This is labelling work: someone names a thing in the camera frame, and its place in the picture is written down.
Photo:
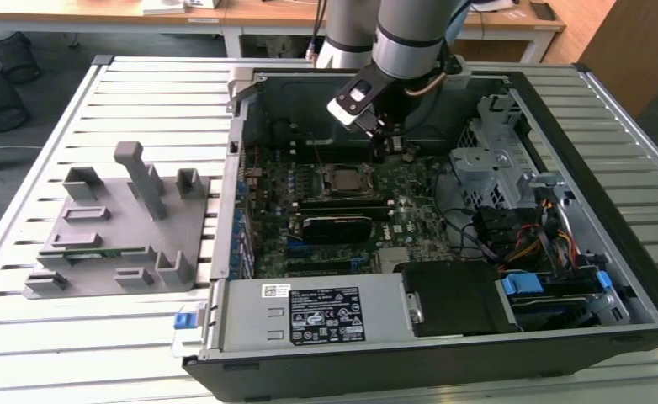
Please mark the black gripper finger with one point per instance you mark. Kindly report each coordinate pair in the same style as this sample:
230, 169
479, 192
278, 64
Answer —
380, 147
396, 141

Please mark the CPU silver top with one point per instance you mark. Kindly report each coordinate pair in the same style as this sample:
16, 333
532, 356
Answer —
344, 180

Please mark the metal locking lever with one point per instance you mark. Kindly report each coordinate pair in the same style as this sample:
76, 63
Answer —
318, 155

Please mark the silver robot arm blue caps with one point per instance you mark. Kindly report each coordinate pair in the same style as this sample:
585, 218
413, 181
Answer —
407, 42

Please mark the CPU socket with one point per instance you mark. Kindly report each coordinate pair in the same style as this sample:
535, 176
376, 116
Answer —
343, 166

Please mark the round coin cell battery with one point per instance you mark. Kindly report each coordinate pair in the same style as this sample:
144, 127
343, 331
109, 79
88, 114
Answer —
409, 156

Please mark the black RAM slot bank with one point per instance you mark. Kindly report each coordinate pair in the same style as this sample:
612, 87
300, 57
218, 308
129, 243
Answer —
333, 152
340, 208

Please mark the green motherboard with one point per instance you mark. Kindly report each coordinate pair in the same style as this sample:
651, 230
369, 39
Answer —
419, 202

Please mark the silver metal drive cage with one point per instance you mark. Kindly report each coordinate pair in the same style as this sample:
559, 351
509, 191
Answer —
477, 159

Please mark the black graphics card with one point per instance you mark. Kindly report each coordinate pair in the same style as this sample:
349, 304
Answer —
336, 230

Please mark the silver chipset heatsink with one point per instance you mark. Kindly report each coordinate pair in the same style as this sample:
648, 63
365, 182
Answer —
393, 256

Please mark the black flat phone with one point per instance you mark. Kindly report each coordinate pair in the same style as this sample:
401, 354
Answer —
541, 10

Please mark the black plastic shroud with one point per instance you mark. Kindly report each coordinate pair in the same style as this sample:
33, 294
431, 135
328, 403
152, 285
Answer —
457, 299

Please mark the blue disk carrier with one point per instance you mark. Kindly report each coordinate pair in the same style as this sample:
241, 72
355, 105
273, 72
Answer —
521, 286

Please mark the brown wooden cabinet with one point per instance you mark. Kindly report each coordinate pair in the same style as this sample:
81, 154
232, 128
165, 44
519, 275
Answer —
631, 42

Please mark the silver power supply black label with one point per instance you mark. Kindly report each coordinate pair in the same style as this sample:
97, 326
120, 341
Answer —
244, 315

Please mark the white box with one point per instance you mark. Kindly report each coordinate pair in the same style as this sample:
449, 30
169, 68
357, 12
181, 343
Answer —
162, 6

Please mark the grey parts rack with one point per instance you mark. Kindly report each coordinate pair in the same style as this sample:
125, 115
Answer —
126, 219

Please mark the blue plastic case latch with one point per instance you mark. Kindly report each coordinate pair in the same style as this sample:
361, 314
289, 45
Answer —
185, 320

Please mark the black open PC case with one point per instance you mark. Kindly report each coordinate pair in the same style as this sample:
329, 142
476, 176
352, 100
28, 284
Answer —
361, 374

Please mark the green RAM stick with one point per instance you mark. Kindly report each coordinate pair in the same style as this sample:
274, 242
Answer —
106, 252

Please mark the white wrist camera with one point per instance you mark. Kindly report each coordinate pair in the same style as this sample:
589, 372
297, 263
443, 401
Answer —
345, 111

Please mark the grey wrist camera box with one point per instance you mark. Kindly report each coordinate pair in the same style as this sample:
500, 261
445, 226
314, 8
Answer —
459, 76

